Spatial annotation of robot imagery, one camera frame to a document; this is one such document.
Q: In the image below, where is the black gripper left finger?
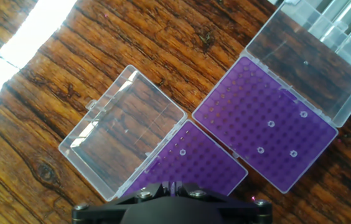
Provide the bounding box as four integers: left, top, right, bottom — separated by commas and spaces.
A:
71, 182, 172, 224

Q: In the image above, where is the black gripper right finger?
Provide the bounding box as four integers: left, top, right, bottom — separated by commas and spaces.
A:
177, 182, 273, 224

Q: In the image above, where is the purple pipette tip box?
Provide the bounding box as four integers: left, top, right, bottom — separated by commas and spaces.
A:
58, 64, 248, 202
191, 0, 351, 194

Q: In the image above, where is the brown wooden board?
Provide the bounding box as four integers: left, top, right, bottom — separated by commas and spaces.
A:
0, 0, 351, 224

